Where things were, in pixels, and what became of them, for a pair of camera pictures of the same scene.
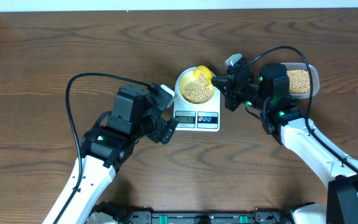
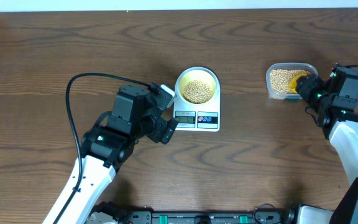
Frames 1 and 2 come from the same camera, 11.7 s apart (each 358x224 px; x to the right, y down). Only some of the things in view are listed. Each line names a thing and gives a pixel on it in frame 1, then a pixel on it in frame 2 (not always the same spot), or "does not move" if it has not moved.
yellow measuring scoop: x=204 y=71 to x=293 y=83
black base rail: x=260 y=216 does not move
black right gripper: x=227 y=85 to x=311 y=81
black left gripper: x=164 y=129 does not move
